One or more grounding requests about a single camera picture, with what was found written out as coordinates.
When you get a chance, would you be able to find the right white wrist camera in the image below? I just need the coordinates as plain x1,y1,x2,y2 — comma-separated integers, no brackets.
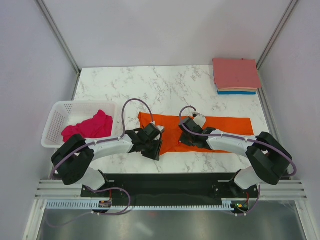
192,112,206,128

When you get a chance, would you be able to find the magenta t-shirt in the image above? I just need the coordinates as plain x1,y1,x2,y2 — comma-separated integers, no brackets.
61,110,114,143

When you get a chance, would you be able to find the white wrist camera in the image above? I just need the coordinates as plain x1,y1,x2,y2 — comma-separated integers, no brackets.
152,121,165,134
192,112,206,128

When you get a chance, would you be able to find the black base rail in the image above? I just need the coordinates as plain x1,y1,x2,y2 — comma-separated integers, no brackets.
81,173,258,206

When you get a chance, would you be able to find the white plastic basket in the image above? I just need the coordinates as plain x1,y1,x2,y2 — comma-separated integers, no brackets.
41,100,121,149

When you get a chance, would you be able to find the aluminium frame post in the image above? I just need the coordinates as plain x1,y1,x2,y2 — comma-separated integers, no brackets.
34,0,81,76
256,0,300,71

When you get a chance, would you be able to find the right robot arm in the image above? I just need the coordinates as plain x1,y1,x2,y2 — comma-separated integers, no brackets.
179,117,292,197

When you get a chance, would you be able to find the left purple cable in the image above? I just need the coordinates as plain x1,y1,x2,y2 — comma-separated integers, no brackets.
48,98,157,216

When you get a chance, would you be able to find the left aluminium frame post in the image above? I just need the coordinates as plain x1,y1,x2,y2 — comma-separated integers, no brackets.
34,0,81,76

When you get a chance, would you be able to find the folded pink t-shirt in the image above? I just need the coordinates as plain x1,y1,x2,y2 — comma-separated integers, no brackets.
212,58,262,90

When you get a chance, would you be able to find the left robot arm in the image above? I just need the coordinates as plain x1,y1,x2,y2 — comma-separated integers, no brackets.
51,122,165,197

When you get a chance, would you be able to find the folded peach t-shirt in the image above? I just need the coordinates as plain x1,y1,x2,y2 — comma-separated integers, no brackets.
217,87,258,93

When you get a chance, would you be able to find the orange t-shirt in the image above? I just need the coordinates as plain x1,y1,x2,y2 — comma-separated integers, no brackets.
138,112,254,156

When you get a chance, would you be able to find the right aluminium frame post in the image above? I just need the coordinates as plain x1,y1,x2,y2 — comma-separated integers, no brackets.
256,0,300,71

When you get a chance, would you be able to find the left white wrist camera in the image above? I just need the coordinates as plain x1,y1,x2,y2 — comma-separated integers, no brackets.
152,121,165,134

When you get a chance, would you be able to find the white slotted cable duct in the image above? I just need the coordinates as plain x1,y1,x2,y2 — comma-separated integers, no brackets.
45,199,248,211

